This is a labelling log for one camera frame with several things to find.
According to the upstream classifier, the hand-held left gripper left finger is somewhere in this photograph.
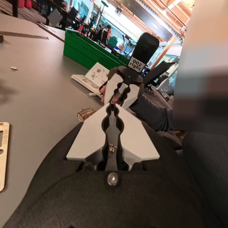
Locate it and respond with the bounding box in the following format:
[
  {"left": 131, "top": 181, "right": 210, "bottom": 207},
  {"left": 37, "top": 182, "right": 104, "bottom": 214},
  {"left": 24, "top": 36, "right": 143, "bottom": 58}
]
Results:
[{"left": 66, "top": 103, "right": 112, "bottom": 169}]

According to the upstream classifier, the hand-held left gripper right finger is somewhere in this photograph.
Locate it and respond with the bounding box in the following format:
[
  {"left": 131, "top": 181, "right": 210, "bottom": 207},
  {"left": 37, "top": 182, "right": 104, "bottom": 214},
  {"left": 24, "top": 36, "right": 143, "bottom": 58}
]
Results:
[{"left": 114, "top": 103, "right": 160, "bottom": 170}]

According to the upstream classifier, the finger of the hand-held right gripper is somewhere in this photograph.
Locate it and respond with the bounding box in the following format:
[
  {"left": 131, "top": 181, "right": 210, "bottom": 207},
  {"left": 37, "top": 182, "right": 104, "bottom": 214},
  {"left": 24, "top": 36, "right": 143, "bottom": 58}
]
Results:
[
  {"left": 117, "top": 83, "right": 140, "bottom": 109},
  {"left": 104, "top": 73, "right": 125, "bottom": 105}
]

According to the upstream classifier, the small wooden box model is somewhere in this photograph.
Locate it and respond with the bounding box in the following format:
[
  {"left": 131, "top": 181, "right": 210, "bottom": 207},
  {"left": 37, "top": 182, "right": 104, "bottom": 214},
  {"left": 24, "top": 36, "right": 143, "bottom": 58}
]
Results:
[{"left": 77, "top": 108, "right": 95, "bottom": 122}]

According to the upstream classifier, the person's right forearm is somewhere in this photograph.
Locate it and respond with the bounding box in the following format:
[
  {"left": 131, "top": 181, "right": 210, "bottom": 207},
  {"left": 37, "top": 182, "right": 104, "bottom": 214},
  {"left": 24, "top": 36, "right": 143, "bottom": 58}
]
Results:
[{"left": 128, "top": 94, "right": 174, "bottom": 132}]

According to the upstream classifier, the person's right hand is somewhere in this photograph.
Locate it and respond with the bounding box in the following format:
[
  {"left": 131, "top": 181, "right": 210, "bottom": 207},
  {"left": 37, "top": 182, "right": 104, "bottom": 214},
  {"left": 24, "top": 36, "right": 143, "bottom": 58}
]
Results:
[{"left": 100, "top": 85, "right": 107, "bottom": 104}]

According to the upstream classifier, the instruction booklet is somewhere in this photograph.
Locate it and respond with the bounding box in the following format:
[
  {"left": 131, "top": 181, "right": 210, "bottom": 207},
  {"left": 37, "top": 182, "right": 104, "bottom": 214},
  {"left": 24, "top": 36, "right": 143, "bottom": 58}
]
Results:
[{"left": 71, "top": 62, "right": 111, "bottom": 97}]

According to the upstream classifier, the black office chair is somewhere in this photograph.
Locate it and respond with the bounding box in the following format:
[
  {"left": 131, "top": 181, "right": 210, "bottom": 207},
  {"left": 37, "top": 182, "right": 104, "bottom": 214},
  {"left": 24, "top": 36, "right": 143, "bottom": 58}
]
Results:
[{"left": 143, "top": 61, "right": 176, "bottom": 93}]

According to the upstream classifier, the green plastic bin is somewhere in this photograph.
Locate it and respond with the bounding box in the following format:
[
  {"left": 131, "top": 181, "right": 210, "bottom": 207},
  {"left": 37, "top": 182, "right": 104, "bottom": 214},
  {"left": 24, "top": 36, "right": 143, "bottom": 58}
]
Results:
[{"left": 64, "top": 29, "right": 129, "bottom": 70}]

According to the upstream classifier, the black floor lamp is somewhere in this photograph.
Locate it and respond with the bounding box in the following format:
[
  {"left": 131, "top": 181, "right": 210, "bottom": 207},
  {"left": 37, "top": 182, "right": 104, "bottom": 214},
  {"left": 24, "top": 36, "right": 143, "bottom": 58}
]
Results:
[{"left": 97, "top": 0, "right": 109, "bottom": 27}]

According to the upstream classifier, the dark woven fabric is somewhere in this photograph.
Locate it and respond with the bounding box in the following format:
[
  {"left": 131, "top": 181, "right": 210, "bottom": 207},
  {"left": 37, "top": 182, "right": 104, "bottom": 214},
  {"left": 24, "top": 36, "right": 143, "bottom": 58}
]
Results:
[{"left": 183, "top": 131, "right": 228, "bottom": 228}]

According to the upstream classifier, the wooden cutout sheet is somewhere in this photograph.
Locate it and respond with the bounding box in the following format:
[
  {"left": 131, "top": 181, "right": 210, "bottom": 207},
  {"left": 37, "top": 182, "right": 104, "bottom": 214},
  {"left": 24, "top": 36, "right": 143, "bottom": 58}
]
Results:
[{"left": 0, "top": 122, "right": 10, "bottom": 192}]

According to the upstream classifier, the long black flat strip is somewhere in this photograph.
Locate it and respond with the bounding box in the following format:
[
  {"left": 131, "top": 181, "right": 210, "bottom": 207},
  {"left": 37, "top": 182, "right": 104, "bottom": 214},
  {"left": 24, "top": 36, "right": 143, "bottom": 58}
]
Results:
[{"left": 0, "top": 31, "right": 49, "bottom": 40}]

